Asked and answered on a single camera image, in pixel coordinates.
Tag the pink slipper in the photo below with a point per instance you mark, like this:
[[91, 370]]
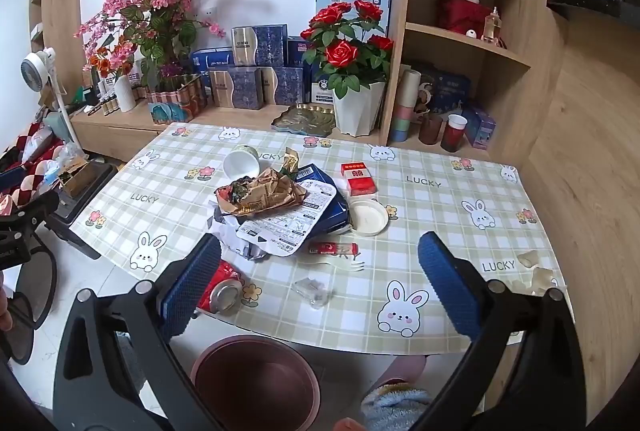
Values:
[[400, 371]]

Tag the small purple box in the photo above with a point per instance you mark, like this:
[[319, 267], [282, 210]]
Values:
[[482, 128]]

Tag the blue gold gift box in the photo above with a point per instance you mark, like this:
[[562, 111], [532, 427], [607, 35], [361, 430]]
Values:
[[262, 45], [286, 86], [235, 87]]

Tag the blue printed box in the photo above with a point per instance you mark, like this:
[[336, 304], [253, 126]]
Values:
[[447, 88]]

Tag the small clear plastic scrap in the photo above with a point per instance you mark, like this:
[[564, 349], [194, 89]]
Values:
[[529, 258]]

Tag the red gift basket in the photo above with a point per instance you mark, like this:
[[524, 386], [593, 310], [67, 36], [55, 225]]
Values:
[[462, 13]]

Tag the gold foil wrapper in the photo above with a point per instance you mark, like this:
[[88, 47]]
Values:
[[290, 160]]

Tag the glass perfume bottle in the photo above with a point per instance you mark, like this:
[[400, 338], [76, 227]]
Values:
[[492, 27]]

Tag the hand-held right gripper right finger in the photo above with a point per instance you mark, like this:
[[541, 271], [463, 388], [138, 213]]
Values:
[[450, 286]]

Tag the wooden shelf unit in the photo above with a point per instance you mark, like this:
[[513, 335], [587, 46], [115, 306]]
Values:
[[500, 76]]

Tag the stack of pastel cups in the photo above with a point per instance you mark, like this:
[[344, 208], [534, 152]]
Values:
[[404, 111]]

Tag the brown paper wrapper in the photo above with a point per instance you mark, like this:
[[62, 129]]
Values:
[[265, 193]]

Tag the person's left hand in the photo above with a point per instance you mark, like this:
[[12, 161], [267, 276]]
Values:
[[5, 311]]

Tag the colourful tin planter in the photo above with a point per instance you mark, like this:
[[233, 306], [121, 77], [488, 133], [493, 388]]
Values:
[[177, 98]]

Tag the brown cardboard box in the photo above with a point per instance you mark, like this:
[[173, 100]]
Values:
[[82, 178]]

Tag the blue fuzzy pajama leg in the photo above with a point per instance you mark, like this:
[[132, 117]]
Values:
[[395, 411]]

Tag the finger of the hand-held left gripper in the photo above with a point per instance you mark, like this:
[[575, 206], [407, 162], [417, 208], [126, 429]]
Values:
[[35, 208]]

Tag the row of small bottles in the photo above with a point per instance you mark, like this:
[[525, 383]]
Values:
[[110, 105]]

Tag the cream round lid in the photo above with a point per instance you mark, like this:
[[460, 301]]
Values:
[[369, 217]]

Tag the black plastic case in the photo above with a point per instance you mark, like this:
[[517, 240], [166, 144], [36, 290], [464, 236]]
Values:
[[82, 206]]

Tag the flat blue box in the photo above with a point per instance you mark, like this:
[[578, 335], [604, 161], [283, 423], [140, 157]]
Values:
[[212, 60]]

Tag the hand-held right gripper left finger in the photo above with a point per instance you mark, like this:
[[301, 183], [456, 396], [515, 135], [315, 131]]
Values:
[[192, 281]]

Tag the orange artificial flowers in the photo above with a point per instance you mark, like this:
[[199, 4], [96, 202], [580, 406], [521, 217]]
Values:
[[107, 63]]

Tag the red cigarette pack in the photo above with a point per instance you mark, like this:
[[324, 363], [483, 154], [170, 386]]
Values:
[[359, 181]]

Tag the crushed red soda can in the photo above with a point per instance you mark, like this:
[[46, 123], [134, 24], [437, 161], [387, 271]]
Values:
[[225, 293]]

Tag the blue carton box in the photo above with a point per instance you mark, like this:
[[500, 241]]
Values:
[[337, 211]]

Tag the cream plastic spork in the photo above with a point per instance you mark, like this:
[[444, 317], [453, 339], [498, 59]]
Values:
[[330, 265]]

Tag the black metal chair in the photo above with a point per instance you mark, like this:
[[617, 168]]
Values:
[[50, 281]]

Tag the white wall socket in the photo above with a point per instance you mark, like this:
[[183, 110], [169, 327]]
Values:
[[208, 12]]

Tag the white printed package lid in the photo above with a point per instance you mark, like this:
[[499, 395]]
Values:
[[295, 226]]

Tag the green gold leaf tray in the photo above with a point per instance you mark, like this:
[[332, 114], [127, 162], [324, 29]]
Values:
[[300, 118]]

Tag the white ribbed vase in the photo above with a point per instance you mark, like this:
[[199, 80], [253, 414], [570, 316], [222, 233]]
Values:
[[125, 95]]

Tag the red rose plant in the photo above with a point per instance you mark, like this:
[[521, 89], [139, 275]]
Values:
[[345, 46]]

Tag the white desk fan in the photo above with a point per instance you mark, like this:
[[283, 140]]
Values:
[[37, 67]]

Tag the green checkered tablecloth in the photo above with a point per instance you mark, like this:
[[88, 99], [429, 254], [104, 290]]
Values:
[[425, 221]]

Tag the red argyle blanket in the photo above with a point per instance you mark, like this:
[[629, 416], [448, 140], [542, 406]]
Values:
[[27, 146]]

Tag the red drink cup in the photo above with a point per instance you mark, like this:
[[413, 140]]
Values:
[[453, 136]]

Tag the large clear plastic scrap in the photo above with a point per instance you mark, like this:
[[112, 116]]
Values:
[[545, 281]]

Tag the red chopstick packet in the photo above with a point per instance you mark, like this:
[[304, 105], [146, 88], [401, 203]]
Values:
[[330, 248]]

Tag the white paper cup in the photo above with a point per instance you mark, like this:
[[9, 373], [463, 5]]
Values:
[[240, 163]]

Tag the dark blue box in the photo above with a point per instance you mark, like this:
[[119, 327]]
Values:
[[296, 53]]

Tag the white faceted flower pot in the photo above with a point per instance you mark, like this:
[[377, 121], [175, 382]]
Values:
[[357, 108]]

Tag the white blue carton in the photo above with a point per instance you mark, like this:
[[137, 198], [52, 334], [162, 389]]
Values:
[[320, 86]]

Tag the brown plastic cup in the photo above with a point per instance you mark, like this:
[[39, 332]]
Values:
[[431, 130]]

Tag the low wooden cabinet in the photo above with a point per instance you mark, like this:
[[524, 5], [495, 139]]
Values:
[[110, 136]]

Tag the clear plastic wrapper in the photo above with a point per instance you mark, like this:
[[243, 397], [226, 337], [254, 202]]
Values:
[[314, 292]]

